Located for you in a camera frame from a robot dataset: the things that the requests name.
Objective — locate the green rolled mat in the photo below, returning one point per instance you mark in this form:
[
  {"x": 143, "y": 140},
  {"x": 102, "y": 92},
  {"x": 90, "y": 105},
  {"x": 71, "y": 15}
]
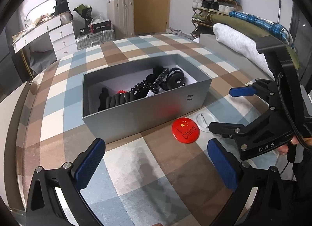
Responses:
[{"x": 246, "y": 27}]

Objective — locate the wooden door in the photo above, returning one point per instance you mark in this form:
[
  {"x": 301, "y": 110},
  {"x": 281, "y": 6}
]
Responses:
[{"x": 151, "y": 4}]

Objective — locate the blue plaid rolled cloth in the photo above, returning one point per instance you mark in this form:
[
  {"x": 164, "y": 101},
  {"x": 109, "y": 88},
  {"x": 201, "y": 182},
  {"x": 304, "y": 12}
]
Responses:
[{"x": 263, "y": 22}]

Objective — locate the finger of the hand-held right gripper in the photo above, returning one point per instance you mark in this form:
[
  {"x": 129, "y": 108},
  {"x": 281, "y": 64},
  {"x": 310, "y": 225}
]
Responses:
[
  {"x": 241, "y": 92},
  {"x": 226, "y": 128}
]

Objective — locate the ribbed black hair clip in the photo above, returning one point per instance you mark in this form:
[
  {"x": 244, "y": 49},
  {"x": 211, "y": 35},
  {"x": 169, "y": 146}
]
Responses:
[{"x": 120, "y": 99}]

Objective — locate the thin grey stick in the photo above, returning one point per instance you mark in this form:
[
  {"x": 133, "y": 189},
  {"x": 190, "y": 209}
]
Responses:
[{"x": 279, "y": 11}]

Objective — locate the grey cloth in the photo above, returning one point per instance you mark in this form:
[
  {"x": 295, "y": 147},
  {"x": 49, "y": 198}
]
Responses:
[{"x": 41, "y": 61}]

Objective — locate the oval mirror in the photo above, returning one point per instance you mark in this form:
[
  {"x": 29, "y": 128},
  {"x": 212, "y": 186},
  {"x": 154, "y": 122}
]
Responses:
[{"x": 31, "y": 13}]

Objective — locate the white round badge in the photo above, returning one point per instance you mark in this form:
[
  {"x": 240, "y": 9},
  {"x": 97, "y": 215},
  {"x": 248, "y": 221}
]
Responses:
[{"x": 203, "y": 121}]

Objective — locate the short black hair clip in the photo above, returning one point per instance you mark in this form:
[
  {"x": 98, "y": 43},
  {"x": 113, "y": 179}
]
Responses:
[{"x": 156, "y": 73}]

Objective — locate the beige bed frame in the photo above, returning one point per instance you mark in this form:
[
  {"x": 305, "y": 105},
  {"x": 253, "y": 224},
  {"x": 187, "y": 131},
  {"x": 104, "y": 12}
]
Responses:
[{"x": 12, "y": 118}]

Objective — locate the black and red box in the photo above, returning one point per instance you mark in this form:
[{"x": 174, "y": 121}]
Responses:
[{"x": 100, "y": 26}]

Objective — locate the silver suitcase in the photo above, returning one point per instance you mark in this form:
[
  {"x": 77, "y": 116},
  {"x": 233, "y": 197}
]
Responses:
[{"x": 95, "y": 38}]

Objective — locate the row of shoes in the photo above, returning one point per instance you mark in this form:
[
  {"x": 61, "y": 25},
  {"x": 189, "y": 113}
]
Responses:
[{"x": 214, "y": 0}]

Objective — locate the round black hair claw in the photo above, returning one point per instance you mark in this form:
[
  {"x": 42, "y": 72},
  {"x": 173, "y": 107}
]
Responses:
[{"x": 175, "y": 79}]

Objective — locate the white dressing desk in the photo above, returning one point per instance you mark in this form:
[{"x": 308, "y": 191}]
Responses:
[{"x": 59, "y": 38}]

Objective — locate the clutter of small desk things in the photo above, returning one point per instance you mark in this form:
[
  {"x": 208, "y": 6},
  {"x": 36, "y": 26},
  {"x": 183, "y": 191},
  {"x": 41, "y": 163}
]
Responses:
[{"x": 41, "y": 20}]

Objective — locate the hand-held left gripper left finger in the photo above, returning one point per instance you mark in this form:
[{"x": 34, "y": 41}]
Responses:
[{"x": 89, "y": 165}]

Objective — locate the white suitcase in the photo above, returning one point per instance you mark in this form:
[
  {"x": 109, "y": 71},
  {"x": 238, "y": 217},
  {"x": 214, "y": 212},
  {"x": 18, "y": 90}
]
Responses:
[{"x": 120, "y": 17}]

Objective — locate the clear plastic bag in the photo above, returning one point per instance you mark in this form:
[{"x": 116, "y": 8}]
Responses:
[{"x": 98, "y": 17}]

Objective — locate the metal shoe rack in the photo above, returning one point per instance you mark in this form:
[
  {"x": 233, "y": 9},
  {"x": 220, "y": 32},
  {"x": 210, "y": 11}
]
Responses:
[{"x": 196, "y": 27}]

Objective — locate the plaid blanket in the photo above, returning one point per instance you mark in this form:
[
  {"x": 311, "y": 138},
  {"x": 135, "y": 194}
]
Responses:
[{"x": 73, "y": 82}]

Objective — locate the dark wrapped bouquet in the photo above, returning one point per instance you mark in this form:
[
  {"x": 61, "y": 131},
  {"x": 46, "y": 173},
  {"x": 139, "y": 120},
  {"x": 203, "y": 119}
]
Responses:
[{"x": 84, "y": 13}]

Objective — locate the small black box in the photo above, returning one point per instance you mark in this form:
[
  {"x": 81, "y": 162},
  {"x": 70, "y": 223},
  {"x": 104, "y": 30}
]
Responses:
[{"x": 84, "y": 30}]

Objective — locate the person's right hand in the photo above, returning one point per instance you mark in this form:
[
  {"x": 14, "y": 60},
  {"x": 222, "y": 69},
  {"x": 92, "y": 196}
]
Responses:
[{"x": 284, "y": 150}]

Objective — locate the silver cardboard box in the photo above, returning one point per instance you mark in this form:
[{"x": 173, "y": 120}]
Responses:
[{"x": 136, "y": 121}]

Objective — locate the red round badge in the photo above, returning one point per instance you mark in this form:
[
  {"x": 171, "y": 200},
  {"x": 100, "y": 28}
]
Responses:
[{"x": 185, "y": 131}]

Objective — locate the black bag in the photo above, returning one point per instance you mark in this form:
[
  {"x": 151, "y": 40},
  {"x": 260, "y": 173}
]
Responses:
[{"x": 62, "y": 4}]

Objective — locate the white ribbed bin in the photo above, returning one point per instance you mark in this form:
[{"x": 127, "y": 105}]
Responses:
[{"x": 65, "y": 17}]

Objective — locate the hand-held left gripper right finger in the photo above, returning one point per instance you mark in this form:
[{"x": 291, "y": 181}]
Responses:
[{"x": 223, "y": 165}]

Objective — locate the white slippers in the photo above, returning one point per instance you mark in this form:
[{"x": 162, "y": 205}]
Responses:
[{"x": 175, "y": 32}]

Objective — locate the white rolled blanket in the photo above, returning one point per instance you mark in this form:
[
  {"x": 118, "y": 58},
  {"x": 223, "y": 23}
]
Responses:
[{"x": 238, "y": 41}]

